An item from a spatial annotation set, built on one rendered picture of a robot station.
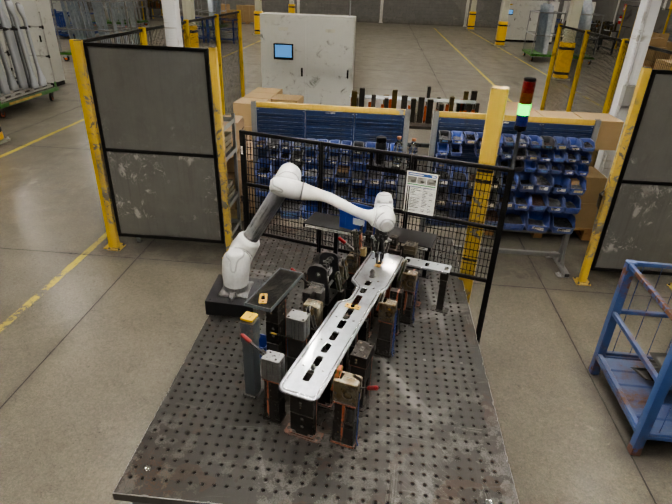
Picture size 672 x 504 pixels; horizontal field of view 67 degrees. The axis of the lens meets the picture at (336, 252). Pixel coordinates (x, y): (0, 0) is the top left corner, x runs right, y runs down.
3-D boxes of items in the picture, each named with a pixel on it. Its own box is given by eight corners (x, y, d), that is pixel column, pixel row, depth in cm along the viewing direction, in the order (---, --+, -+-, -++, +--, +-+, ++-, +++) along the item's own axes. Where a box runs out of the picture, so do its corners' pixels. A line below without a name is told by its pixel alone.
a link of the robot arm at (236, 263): (220, 289, 308) (218, 258, 296) (226, 272, 323) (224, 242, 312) (247, 290, 308) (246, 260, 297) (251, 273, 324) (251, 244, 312)
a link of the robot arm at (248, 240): (221, 263, 320) (228, 245, 339) (244, 275, 324) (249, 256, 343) (281, 166, 286) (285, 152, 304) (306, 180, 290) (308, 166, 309)
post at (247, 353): (256, 399, 249) (252, 325, 229) (242, 395, 251) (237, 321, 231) (263, 389, 255) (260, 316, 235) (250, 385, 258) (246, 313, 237)
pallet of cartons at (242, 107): (292, 182, 717) (291, 106, 668) (237, 178, 726) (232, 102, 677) (308, 157, 822) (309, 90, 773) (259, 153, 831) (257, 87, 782)
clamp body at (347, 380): (356, 453, 223) (361, 390, 206) (325, 442, 228) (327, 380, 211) (364, 435, 232) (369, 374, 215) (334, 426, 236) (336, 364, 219)
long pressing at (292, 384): (322, 405, 208) (322, 402, 207) (272, 390, 215) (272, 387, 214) (405, 257, 323) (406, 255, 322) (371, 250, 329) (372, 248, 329)
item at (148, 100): (238, 253, 528) (225, 45, 434) (235, 259, 516) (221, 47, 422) (113, 244, 536) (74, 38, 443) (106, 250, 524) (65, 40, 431)
